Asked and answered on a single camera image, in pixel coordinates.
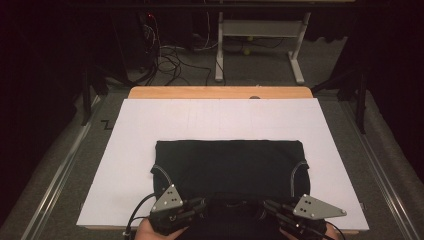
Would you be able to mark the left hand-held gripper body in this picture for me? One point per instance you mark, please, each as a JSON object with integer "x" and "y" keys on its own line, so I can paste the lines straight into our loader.
{"x": 166, "y": 208}

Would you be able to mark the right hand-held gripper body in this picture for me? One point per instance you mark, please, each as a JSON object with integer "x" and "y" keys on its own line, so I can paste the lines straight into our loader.
{"x": 310, "y": 211}

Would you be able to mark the navy knit vest white trim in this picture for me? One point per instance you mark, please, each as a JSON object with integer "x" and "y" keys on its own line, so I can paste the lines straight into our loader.
{"x": 230, "y": 166}

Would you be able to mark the person's right hand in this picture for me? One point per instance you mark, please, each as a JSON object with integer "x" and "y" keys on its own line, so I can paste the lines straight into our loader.
{"x": 330, "y": 233}

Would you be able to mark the person's left hand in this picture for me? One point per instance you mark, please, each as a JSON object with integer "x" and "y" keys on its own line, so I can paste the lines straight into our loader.
{"x": 146, "y": 231}

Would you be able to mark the white table cover sheet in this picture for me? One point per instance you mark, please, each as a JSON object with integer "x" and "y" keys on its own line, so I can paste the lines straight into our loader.
{"x": 216, "y": 120}

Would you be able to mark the wooden table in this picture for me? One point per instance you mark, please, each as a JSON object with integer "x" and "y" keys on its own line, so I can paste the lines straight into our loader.
{"x": 220, "y": 92}

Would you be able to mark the black stand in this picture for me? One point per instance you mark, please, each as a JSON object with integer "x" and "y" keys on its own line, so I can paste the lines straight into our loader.
{"x": 90, "y": 86}
{"x": 360, "y": 96}

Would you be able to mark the yellow tennis ball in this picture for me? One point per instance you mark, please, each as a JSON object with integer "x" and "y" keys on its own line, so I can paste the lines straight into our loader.
{"x": 246, "y": 52}

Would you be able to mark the black equipment with red light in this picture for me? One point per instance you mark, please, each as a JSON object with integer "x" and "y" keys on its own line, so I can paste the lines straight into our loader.
{"x": 148, "y": 40}

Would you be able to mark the metal floor rail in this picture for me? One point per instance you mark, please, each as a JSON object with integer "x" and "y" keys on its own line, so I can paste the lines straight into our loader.
{"x": 56, "y": 173}
{"x": 383, "y": 166}

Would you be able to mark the white metal table frame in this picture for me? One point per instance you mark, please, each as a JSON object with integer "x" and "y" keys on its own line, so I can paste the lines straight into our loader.
{"x": 263, "y": 28}

